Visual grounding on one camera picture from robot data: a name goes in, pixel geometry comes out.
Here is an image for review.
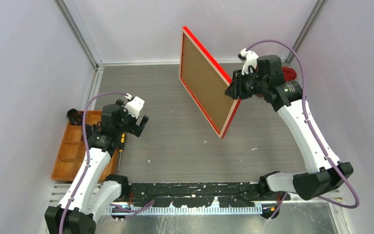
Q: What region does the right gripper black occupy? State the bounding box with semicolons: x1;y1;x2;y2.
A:
225;67;267;99

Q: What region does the yellow black screwdriver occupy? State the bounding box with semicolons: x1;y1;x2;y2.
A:
117;133;126;171

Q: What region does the red picture frame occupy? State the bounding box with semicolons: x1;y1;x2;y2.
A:
179;26;241;139

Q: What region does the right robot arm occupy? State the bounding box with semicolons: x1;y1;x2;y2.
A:
225;52;354;200

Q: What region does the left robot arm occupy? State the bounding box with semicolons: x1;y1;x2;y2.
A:
44;97;149;234

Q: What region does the red cloth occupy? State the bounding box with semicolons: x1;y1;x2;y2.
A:
282;66;297;82

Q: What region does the wooden compartment tray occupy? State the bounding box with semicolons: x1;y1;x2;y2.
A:
51;110;120;182

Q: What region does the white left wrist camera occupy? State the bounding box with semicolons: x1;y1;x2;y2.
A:
124;93;145;119

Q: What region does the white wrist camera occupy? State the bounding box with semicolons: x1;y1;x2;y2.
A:
238;48;259;76
124;93;145;119

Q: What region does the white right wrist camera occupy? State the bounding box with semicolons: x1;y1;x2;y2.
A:
238;48;259;76

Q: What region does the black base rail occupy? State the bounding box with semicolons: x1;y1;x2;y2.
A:
99;181;291;208

